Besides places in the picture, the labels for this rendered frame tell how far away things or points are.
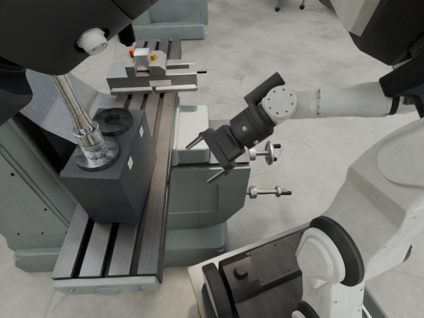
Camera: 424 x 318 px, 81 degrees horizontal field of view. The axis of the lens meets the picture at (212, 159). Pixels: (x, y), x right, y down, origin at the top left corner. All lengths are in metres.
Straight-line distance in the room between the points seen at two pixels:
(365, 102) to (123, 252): 0.61
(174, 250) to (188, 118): 0.74
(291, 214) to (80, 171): 1.50
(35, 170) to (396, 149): 1.07
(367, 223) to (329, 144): 1.91
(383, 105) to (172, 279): 1.36
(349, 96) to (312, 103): 0.09
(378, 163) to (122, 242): 0.54
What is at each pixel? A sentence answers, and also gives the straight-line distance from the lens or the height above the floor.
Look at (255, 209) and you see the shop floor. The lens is 1.79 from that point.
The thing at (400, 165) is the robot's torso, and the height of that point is 1.31.
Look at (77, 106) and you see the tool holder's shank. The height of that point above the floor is 1.28.
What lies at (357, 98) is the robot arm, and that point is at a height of 1.24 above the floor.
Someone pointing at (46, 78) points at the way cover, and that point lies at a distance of 1.11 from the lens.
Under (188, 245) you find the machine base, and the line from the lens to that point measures 1.44.
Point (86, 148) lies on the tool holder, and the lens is 0.53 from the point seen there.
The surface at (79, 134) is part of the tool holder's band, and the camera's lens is 0.51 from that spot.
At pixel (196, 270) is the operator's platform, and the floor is 0.40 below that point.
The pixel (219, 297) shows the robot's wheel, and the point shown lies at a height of 0.59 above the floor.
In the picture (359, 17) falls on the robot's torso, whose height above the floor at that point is 1.42.
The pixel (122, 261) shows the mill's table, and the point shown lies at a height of 0.96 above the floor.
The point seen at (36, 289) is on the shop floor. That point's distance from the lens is 1.86.
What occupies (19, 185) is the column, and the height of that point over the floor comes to 0.75.
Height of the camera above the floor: 1.53
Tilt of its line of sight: 49 degrees down
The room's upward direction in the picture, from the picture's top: straight up
